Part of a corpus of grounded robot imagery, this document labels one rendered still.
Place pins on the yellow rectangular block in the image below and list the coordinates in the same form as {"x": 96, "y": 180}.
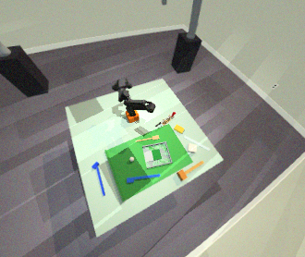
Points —
{"x": 179, "y": 129}

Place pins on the beige rectangular block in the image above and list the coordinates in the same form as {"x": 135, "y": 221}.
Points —
{"x": 192, "y": 148}

